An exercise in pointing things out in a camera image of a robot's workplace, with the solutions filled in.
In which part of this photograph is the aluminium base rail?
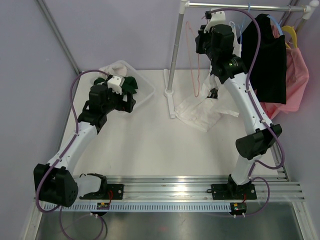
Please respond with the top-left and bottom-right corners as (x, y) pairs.
(33, 159), (306, 202)

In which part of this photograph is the aluminium corner frame post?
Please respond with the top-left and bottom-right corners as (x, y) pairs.
(34, 0), (81, 75)

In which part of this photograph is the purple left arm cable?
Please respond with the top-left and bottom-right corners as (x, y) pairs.
(34, 69), (111, 240)

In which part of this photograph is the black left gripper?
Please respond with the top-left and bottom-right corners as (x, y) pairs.
(102, 82), (136, 114)

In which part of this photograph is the light blue hanger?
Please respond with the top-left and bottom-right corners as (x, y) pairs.
(229, 16), (247, 45)

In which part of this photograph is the white plastic basket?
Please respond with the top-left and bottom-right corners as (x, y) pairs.
(99, 60), (156, 112)

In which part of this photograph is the metal clothes rack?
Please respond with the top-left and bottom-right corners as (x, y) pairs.
(163, 0), (320, 119)

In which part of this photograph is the pink wire hanger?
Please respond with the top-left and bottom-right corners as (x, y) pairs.
(185, 20), (201, 98)

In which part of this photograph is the blue hanger under black shirt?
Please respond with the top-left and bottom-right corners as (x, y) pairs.
(267, 14), (284, 36)

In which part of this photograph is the pink t shirt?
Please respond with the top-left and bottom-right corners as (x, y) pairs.
(260, 24), (309, 119)

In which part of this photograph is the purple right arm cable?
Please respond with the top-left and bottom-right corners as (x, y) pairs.
(204, 7), (286, 217)

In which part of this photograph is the green and white raglan shirt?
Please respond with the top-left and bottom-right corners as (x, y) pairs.
(94, 63), (138, 95)

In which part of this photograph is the white slotted cable duct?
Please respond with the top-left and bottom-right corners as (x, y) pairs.
(63, 201), (231, 213)

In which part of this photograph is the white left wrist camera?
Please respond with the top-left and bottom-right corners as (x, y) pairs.
(107, 75), (125, 95)

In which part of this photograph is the black t shirt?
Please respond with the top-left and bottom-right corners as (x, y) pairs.
(250, 14), (287, 104)

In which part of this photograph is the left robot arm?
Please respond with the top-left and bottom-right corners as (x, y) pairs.
(33, 84), (136, 208)

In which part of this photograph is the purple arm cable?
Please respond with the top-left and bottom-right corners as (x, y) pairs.
(34, 69), (111, 240)
(204, 7), (286, 217)

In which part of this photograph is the white tank top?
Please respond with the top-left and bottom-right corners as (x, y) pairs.
(174, 20), (244, 133)

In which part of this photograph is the yellow hanger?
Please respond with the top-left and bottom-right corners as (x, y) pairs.
(281, 25), (298, 48)

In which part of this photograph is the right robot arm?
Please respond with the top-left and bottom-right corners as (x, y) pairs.
(195, 24), (282, 200)

